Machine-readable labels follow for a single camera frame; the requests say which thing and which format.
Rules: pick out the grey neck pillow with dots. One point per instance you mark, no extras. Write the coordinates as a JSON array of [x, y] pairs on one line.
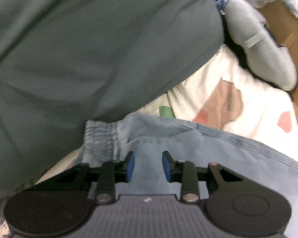
[[265, 58]]

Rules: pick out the brown cardboard barrier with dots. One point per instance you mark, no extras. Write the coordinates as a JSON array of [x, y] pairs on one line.
[[284, 26]]

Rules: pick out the light blue denim pants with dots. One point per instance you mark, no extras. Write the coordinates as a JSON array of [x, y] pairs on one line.
[[148, 136]]

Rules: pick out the dark grey duvet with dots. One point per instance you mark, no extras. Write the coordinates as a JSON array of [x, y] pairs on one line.
[[64, 62]]

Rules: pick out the cream bear print bedsheet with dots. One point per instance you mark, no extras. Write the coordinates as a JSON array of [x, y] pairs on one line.
[[223, 96]]

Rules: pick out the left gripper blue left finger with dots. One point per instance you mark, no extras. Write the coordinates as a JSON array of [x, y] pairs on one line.
[[110, 174]]

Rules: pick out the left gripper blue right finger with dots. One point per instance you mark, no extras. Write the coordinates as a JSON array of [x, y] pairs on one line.
[[185, 173]]

